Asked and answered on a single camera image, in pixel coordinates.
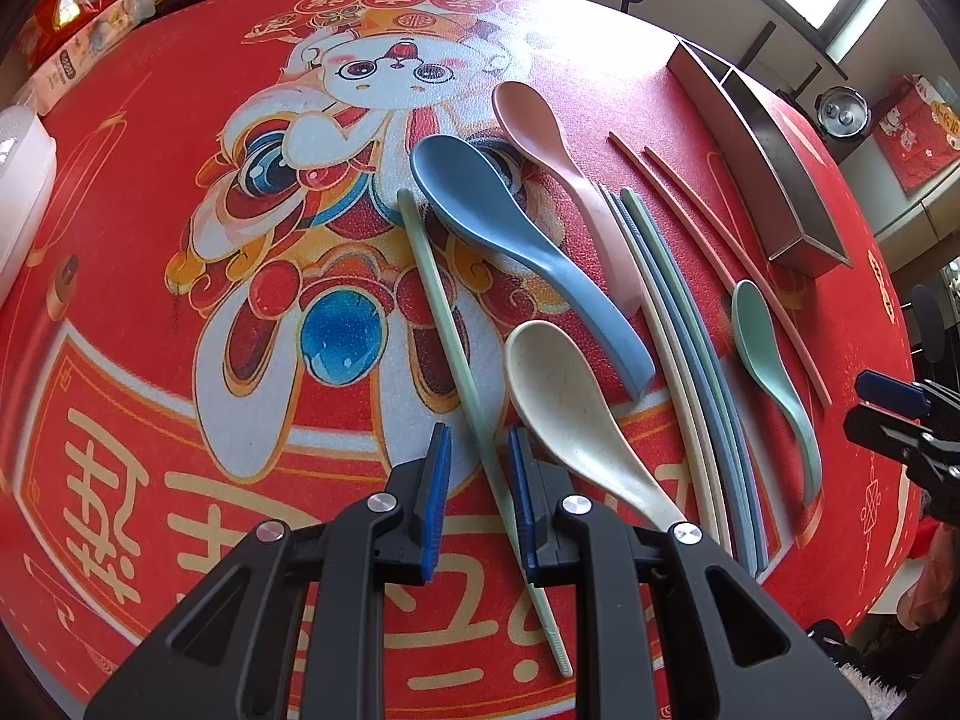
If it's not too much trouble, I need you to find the green plastic spoon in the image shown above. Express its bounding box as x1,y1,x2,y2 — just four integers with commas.
731,280,823,505

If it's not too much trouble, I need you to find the pink chopstick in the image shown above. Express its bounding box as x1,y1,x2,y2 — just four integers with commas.
608,132,750,294
643,146,833,408

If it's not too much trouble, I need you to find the beige plastic spoon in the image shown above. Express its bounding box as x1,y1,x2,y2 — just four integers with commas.
505,320,685,532

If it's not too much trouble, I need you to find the green chopstick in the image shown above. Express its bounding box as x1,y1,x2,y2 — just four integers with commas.
620,187,752,421
397,188,575,680

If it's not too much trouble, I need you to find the pink plastic spoon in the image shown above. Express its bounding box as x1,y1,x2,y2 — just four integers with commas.
491,82,643,319

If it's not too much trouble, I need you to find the blue plastic spoon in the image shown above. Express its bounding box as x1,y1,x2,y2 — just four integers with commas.
410,135,656,400

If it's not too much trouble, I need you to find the metal utensil tray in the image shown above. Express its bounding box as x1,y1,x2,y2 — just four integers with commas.
667,41,851,278

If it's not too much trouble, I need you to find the red gift bag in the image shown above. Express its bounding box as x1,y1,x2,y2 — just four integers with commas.
874,75,958,192

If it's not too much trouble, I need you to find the steel pot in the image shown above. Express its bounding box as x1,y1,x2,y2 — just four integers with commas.
815,86,872,140

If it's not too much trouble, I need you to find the red festive table mat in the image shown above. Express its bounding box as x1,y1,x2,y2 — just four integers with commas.
2,0,919,718

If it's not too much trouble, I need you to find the white plastic container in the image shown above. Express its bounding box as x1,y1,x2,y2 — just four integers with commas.
0,104,57,302

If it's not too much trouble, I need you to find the tissue pack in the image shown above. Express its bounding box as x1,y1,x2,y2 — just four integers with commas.
18,0,155,117

